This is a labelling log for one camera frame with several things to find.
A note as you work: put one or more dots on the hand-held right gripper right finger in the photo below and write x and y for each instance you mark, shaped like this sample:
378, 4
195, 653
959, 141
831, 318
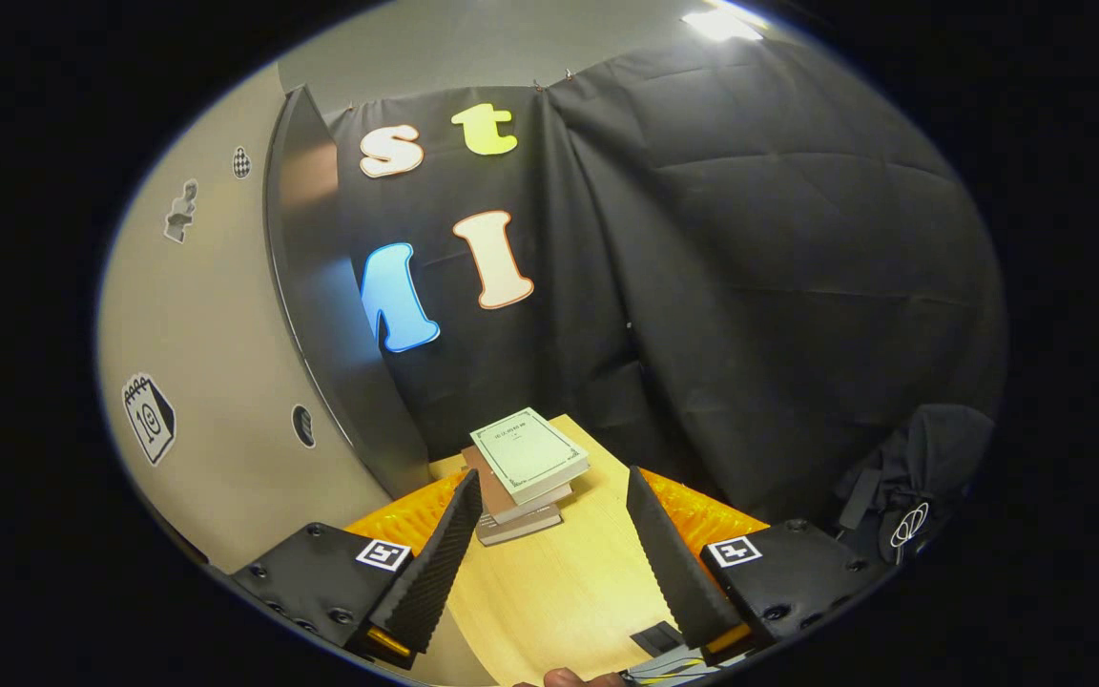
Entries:
678, 582

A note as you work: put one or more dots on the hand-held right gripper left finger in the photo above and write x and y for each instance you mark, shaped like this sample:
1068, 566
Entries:
435, 572

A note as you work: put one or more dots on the grey cabinet door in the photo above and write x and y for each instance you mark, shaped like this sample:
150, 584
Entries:
216, 334

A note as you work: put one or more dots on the small black flat object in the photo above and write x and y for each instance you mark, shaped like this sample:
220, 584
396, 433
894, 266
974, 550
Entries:
659, 637

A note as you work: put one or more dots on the brown book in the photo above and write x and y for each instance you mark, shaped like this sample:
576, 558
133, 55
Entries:
492, 491

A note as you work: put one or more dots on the pale green book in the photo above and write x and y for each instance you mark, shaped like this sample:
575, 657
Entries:
530, 453

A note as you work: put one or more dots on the black cloth bag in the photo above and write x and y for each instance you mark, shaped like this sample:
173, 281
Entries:
931, 448

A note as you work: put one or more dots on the black backdrop cloth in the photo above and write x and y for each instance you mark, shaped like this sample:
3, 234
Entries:
750, 286

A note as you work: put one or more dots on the narrow ceiling light panel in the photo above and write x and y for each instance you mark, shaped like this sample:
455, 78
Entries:
721, 24

